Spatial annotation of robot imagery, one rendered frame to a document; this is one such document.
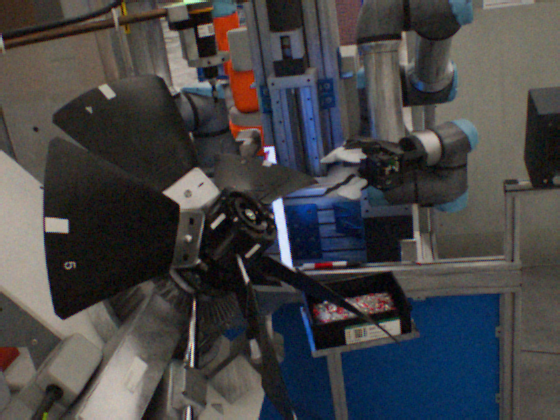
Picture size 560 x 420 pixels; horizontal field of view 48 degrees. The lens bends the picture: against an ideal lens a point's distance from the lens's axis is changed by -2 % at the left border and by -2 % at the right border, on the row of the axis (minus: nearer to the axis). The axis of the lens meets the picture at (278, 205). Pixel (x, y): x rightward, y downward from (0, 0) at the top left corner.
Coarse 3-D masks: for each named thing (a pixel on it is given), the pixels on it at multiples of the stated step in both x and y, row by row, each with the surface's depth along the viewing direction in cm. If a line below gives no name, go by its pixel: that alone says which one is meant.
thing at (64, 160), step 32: (64, 160) 79; (96, 160) 82; (64, 192) 78; (96, 192) 81; (128, 192) 86; (160, 192) 90; (96, 224) 81; (128, 224) 85; (160, 224) 90; (64, 256) 76; (96, 256) 81; (128, 256) 86; (160, 256) 91; (64, 288) 76; (96, 288) 81; (128, 288) 87
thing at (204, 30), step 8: (192, 16) 98; (200, 16) 98; (208, 16) 98; (200, 24) 98; (208, 24) 99; (200, 32) 99; (208, 32) 99; (200, 40) 99; (208, 40) 99; (200, 48) 100; (208, 48) 100; (200, 56) 101; (208, 56) 100; (208, 72) 102; (216, 72) 102
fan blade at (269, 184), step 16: (224, 160) 133; (256, 160) 134; (224, 176) 127; (240, 176) 127; (256, 176) 126; (272, 176) 127; (288, 176) 129; (304, 176) 132; (256, 192) 119; (272, 192) 120; (288, 192) 121
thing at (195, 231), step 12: (180, 216) 94; (192, 216) 96; (204, 216) 98; (180, 228) 95; (192, 228) 97; (180, 240) 95; (180, 252) 96; (192, 252) 98; (180, 264) 96; (192, 264) 98
